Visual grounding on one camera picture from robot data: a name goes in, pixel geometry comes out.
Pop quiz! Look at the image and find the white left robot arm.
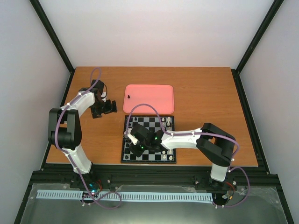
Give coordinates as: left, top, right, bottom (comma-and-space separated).
48, 80, 117, 188

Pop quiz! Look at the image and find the light blue slotted cable duct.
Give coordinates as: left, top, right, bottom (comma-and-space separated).
36, 189, 213, 203

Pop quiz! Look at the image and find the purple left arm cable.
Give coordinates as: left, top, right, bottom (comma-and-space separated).
55, 67, 122, 210

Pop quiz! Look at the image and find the pink plastic tray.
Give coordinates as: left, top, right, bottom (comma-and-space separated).
123, 84, 175, 114

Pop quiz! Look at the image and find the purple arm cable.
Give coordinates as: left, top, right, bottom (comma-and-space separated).
126, 104, 251, 208
55, 67, 122, 210

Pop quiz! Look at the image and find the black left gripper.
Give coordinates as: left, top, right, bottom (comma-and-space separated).
91, 100, 117, 119

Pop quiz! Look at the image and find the black and white chessboard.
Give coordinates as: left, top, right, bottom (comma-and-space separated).
121, 115, 177, 164

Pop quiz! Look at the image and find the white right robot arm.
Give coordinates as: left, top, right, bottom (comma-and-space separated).
124, 123, 240, 182

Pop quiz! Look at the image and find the white chess pieces row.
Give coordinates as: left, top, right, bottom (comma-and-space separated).
161, 116, 175, 162

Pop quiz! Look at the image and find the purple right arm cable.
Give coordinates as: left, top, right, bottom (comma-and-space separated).
126, 104, 251, 208

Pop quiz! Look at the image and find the black aluminium frame rail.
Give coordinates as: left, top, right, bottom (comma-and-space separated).
30, 163, 280, 189

